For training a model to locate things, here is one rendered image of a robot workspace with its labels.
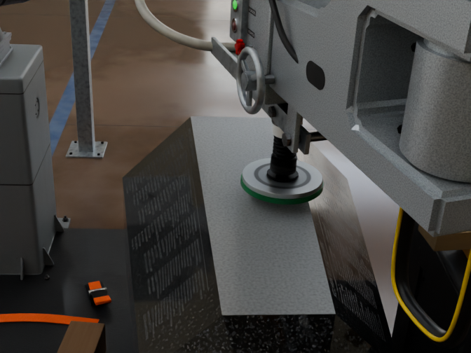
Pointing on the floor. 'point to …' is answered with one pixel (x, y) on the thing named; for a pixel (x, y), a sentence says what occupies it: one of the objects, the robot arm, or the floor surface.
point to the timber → (84, 338)
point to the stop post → (83, 85)
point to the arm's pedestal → (26, 166)
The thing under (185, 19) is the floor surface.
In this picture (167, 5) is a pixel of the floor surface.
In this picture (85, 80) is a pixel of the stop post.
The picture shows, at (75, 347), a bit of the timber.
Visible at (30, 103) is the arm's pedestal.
